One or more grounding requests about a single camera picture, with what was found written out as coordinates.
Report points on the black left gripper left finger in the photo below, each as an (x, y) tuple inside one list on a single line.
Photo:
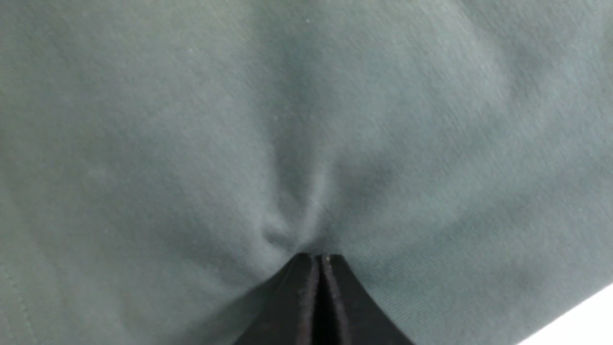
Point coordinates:
[(287, 317)]

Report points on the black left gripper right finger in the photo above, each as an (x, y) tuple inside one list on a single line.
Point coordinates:
[(356, 319)]

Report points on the green long-sleeved shirt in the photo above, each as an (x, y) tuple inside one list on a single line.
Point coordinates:
[(162, 159)]

